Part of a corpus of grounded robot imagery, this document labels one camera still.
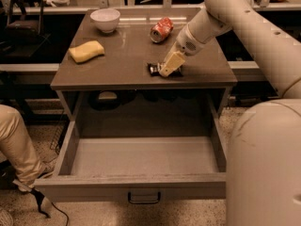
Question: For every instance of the grey cabinet table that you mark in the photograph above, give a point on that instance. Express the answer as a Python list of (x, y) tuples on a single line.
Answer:
[(129, 50)]

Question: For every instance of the crushed red soda can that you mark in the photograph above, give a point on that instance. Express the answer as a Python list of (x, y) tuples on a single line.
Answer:
[(161, 30)]

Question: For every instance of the open grey top drawer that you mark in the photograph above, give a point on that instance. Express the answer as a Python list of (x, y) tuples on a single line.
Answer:
[(171, 148)]

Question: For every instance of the yellow sponge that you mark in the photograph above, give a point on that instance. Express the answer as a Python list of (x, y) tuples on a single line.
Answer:
[(86, 51)]

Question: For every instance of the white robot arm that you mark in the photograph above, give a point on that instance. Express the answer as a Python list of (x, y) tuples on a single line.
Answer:
[(263, 178)]

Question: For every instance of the black chair at left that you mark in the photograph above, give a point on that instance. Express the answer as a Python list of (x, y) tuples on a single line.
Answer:
[(23, 34)]

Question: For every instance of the black drawer handle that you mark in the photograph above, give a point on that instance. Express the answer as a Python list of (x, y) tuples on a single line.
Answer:
[(151, 198)]

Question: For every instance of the person leg beige trousers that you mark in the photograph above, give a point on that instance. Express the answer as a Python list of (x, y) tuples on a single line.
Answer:
[(16, 145)]

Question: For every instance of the white ceramic bowl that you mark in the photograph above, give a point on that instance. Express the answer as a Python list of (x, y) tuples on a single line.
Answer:
[(105, 19)]

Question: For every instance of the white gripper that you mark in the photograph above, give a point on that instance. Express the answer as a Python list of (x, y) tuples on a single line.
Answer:
[(185, 43)]

